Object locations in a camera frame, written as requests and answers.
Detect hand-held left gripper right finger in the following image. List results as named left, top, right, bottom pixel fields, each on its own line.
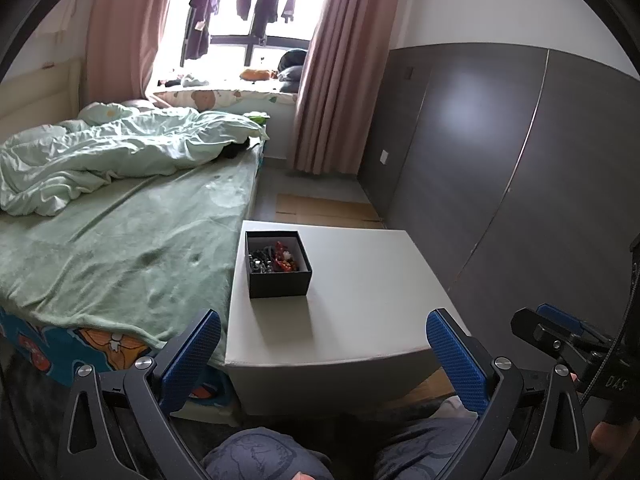
left=426, top=308, right=588, bottom=480

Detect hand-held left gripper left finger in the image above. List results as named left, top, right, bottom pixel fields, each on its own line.
left=55, top=308, right=223, bottom=480

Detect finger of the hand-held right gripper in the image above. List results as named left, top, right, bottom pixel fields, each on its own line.
left=537, top=303, right=608, bottom=341
left=511, top=308, right=596, bottom=361

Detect black jewelry box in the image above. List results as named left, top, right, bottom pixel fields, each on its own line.
left=244, top=230, right=314, bottom=300

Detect pile of mixed jewelry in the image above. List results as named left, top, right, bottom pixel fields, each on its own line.
left=248, top=241, right=300, bottom=275

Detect person's right hand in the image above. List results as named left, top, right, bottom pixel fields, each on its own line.
left=591, top=420, right=640, bottom=459

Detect white bed base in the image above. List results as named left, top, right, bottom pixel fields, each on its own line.
left=167, top=395, right=243, bottom=427

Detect blue cartoon printed blanket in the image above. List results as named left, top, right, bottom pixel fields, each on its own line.
left=0, top=305, right=236, bottom=403

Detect white low table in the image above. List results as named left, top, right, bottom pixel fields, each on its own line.
left=225, top=219, right=472, bottom=417

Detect green bed sheet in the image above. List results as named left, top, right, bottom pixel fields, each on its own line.
left=0, top=147, right=264, bottom=351

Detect person's left leg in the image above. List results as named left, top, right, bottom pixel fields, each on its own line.
left=200, top=426, right=334, bottom=480

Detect light green duvet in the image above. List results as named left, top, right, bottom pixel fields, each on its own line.
left=0, top=102, right=271, bottom=217

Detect printed window seat cushion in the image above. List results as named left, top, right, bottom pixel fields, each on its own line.
left=151, top=87, right=301, bottom=112

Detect grey cloth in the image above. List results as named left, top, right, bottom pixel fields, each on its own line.
left=159, top=73, right=209, bottom=87

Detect cream headboard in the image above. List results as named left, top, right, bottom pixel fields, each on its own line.
left=0, top=57, right=84, bottom=137

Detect dark pillow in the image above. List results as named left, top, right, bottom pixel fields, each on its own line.
left=276, top=48, right=309, bottom=94

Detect pink curtain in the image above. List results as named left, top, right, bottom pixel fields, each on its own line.
left=291, top=0, right=407, bottom=177
left=86, top=0, right=182, bottom=107

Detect window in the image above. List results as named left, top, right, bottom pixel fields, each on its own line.
left=162, top=0, right=332, bottom=92

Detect purple hanging garment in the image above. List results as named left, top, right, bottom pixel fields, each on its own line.
left=182, top=0, right=225, bottom=61

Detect dark hanging trousers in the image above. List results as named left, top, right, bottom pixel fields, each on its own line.
left=251, top=0, right=283, bottom=41

